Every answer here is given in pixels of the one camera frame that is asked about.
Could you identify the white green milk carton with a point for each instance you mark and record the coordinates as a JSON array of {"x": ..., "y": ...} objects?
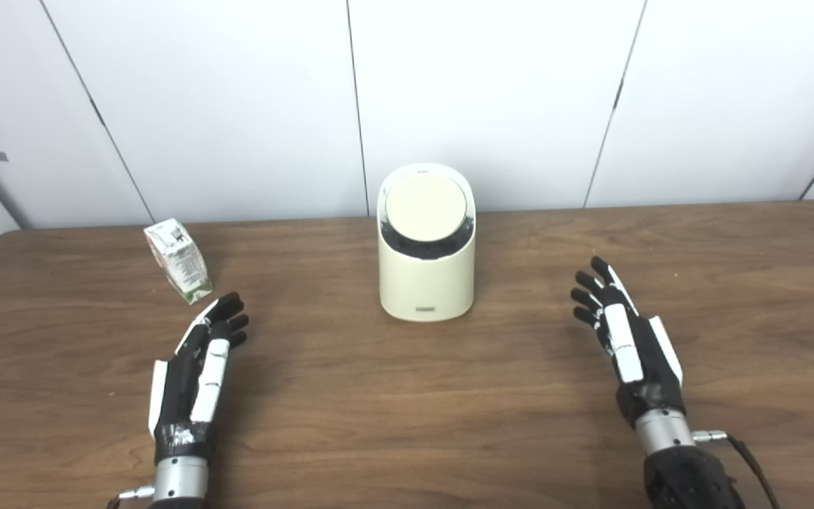
[{"x": 181, "y": 258}]

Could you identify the white and black right hand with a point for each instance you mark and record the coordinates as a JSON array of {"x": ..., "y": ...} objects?
[{"x": 644, "y": 367}]

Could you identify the cream-colored bin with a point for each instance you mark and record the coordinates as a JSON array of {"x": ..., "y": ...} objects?
[{"x": 425, "y": 286}]

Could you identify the cream round bin lid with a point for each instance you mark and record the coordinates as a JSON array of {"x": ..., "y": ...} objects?
[{"x": 426, "y": 205}]

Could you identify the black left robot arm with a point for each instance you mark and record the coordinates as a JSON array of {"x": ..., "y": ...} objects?
[{"x": 181, "y": 484}]

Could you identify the white and black left hand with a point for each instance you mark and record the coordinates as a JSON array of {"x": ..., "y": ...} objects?
[{"x": 184, "y": 396}]

